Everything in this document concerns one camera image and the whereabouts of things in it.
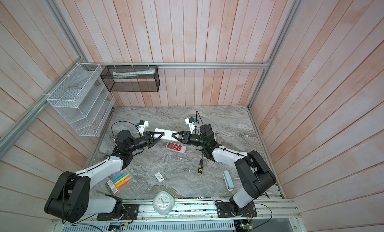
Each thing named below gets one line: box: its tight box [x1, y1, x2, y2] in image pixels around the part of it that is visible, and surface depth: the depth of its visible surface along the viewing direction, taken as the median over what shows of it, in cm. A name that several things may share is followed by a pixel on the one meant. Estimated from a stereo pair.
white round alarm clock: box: [152, 191, 175, 215], surface depth 76 cm
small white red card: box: [155, 171, 165, 183], surface depth 85 cm
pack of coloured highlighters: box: [105, 169, 134, 195], surface depth 83 cm
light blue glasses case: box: [222, 170, 235, 191], surface depth 82 cm
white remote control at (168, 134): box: [153, 128, 179, 141], surface depth 78 cm
